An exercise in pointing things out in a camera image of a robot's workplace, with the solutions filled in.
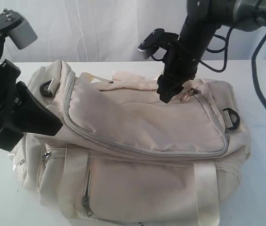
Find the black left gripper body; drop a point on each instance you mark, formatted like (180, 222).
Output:
(9, 134)

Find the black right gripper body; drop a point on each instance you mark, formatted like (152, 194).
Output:
(180, 65)

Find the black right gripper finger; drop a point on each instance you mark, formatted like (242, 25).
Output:
(178, 86)
(166, 89)

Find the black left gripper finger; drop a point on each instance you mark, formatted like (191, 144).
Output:
(33, 117)

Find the beige duffel bag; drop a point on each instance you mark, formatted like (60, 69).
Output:
(122, 156)

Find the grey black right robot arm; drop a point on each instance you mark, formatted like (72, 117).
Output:
(204, 18)

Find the white backdrop curtain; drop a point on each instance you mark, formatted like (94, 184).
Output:
(92, 30)

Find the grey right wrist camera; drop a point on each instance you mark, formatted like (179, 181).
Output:
(152, 43)

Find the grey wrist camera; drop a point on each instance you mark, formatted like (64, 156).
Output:
(16, 26)
(152, 43)

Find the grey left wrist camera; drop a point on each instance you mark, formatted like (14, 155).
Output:
(16, 26)

